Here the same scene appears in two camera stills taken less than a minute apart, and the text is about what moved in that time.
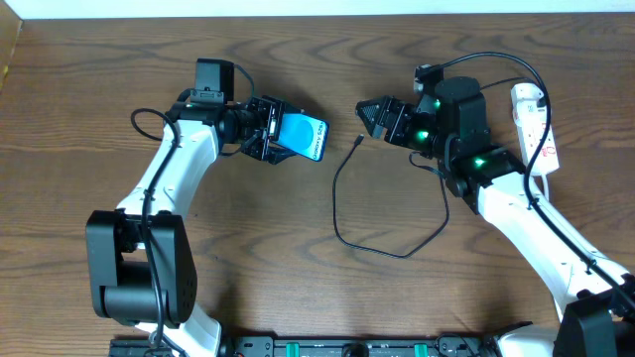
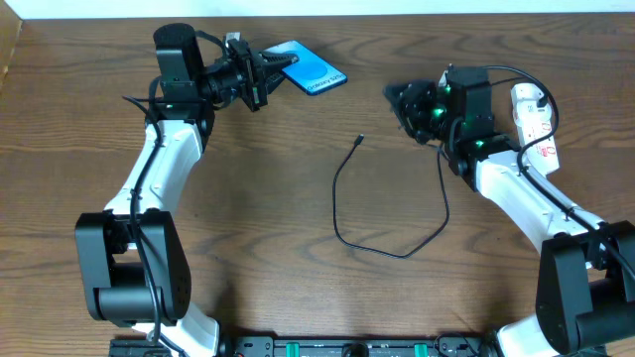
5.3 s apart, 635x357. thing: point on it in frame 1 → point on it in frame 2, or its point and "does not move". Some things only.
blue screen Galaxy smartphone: (304, 134) → (310, 72)
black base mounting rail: (328, 346) does not move
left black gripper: (271, 129) → (254, 82)
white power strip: (531, 121) does not move
